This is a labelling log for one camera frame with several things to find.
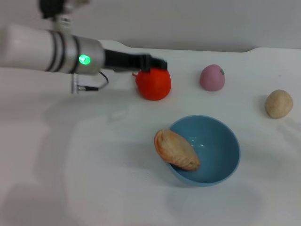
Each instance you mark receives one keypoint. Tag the beige toy potato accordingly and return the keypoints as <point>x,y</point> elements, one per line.
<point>278,104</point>

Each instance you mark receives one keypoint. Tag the blue bowl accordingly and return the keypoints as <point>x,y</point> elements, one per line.
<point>211,153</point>

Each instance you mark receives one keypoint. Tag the pink toy peach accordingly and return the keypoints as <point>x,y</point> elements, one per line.
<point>212,78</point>

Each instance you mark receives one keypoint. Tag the long toasted bread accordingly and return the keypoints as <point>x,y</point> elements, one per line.
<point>175,149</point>

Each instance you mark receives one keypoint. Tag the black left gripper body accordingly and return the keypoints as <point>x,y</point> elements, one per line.
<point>124,60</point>

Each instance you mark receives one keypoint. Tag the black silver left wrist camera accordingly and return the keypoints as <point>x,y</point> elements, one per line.
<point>58,10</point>

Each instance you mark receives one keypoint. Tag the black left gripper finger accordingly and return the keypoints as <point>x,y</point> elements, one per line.
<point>154,64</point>

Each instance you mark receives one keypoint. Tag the red toy pear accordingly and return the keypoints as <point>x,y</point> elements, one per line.
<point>154,84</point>

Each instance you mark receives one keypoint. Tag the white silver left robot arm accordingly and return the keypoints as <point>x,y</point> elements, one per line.
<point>47,53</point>

